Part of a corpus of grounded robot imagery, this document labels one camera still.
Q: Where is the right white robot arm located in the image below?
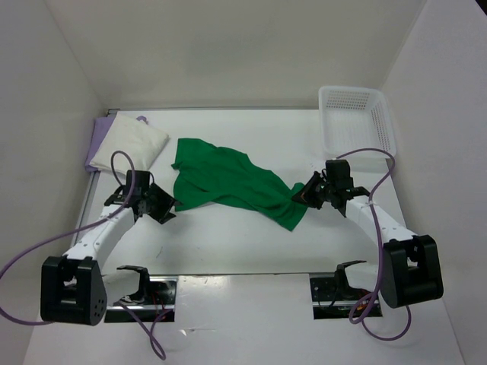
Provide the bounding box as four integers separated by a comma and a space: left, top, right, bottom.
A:
292, 160, 444, 308

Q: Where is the cream t shirt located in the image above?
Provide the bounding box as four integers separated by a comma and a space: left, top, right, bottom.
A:
91, 114, 170, 170

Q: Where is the white perforated plastic basket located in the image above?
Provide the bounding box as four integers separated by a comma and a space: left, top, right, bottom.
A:
318, 86, 396, 160

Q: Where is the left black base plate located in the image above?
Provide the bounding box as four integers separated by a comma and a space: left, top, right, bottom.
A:
120, 275, 178, 323

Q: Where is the purple t shirt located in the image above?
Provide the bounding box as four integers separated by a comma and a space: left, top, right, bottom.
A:
84, 114, 148, 173

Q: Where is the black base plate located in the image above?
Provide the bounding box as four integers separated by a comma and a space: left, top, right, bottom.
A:
309, 273, 369, 319
120, 275, 178, 323

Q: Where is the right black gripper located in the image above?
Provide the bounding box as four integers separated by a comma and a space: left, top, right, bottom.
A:
291, 171, 335, 210

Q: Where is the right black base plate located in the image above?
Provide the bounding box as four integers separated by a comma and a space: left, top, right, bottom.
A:
309, 273, 369, 319

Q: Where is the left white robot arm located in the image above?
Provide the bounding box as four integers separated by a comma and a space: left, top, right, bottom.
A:
40, 170, 179, 325

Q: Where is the green t shirt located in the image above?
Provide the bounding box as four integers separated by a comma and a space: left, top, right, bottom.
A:
172, 138, 307, 231

